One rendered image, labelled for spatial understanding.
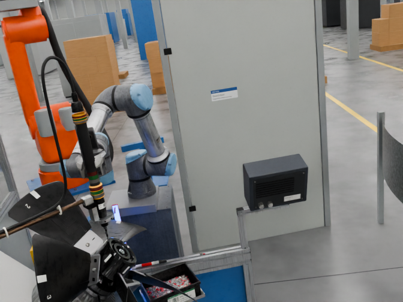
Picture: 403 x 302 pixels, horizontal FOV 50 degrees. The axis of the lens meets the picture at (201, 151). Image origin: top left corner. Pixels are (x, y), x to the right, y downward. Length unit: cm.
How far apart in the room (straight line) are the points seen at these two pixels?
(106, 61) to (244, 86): 638
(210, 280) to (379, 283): 150
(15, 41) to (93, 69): 425
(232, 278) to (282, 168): 59
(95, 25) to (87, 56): 261
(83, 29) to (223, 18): 906
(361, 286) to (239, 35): 193
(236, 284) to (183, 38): 178
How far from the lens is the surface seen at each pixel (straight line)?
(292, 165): 187
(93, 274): 139
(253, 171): 184
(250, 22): 322
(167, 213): 217
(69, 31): 1214
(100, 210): 146
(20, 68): 543
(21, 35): 535
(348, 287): 320
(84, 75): 951
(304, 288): 318
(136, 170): 219
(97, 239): 147
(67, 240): 145
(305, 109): 344
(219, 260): 201
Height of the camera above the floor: 193
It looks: 19 degrees down
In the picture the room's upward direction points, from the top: 8 degrees counter-clockwise
